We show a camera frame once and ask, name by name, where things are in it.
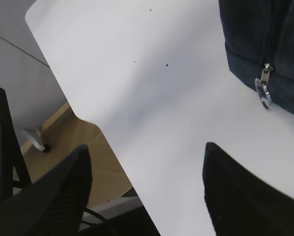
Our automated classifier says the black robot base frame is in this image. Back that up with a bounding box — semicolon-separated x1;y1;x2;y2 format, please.
0;88;32;200

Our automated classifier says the navy blue lunch bag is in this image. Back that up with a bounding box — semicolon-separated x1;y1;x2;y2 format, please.
219;0;294;115

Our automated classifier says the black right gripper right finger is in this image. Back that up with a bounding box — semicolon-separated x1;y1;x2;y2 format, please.
202;142;294;236

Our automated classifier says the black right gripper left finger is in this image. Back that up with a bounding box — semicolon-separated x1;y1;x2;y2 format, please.
0;145;92;236

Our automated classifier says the grey table foot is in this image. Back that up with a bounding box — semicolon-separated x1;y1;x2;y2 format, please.
16;126;51;154

